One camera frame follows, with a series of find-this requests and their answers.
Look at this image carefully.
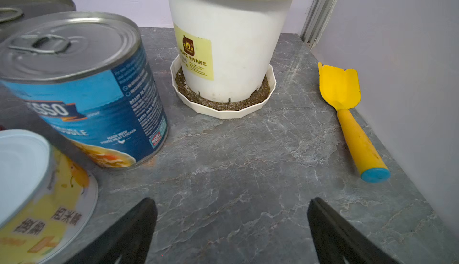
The aluminium frame corner post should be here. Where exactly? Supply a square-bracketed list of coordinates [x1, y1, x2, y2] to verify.
[300, 0, 338, 50]

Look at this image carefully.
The blue Progresso soup can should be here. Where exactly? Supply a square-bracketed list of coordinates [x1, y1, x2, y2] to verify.
[1, 11, 169, 168]

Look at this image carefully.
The dark labelled tin can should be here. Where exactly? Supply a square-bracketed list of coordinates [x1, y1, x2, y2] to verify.
[1, 0, 77, 32]

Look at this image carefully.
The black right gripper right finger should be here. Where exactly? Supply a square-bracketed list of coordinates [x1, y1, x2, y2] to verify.
[307, 198, 397, 264]

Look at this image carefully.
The white pot saucer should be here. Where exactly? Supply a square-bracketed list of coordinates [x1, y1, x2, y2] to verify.
[170, 55, 277, 119]

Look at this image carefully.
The yellow corn can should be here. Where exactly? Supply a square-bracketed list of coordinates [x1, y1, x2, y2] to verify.
[1, 130, 99, 264]

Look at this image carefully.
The yellow toy shovel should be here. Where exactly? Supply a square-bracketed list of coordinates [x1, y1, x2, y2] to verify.
[318, 63, 391, 183]

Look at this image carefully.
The white plant pot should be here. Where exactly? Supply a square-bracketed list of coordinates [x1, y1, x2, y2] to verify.
[169, 0, 293, 103]

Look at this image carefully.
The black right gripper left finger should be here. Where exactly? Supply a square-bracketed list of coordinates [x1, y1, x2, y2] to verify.
[67, 198, 158, 264]

